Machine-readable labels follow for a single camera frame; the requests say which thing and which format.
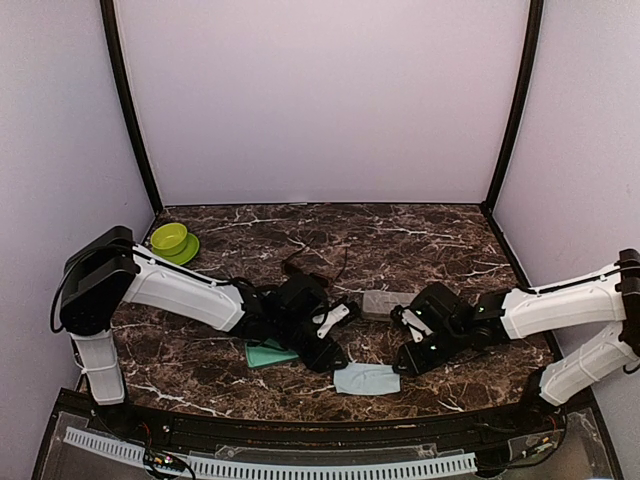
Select black frame post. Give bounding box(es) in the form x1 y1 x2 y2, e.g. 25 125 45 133
99 0 164 215
480 0 544 218

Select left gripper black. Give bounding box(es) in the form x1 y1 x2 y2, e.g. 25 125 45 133
273 315 349 374

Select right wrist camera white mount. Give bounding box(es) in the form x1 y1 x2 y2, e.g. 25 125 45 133
390 305 433 343

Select white slotted cable duct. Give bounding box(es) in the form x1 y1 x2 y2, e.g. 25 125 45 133
63 427 477 479

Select black front rail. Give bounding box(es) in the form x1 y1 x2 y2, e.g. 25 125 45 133
86 398 567 451

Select blue-grey glasses case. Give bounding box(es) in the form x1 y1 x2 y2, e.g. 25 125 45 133
245 340 299 369

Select beige glasses case teal lining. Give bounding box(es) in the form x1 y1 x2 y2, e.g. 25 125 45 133
361 290 416 321

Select right black frame post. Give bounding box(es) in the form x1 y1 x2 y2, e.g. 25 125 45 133
480 0 544 218

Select brown sunglasses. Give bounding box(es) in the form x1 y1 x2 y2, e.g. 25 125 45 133
280 237 348 290

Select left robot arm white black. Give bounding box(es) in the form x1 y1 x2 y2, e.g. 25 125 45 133
49 226 353 436

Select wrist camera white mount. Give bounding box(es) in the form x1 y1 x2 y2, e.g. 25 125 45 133
390 305 433 343
312 297 361 339

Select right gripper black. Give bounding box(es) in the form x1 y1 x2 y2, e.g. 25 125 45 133
393 323 467 377

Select green plate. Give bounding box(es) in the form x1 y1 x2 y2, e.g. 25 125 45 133
152 233 200 265

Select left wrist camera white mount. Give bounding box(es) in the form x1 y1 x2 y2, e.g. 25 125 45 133
312 297 361 339

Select light blue cloth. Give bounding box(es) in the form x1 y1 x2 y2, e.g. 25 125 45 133
333 363 401 396

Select green bowl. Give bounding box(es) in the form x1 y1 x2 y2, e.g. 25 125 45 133
150 222 188 257

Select left black frame post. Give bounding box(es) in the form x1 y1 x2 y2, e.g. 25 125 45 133
99 0 164 215

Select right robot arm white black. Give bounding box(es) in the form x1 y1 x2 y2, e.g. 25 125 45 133
390 249 639 434

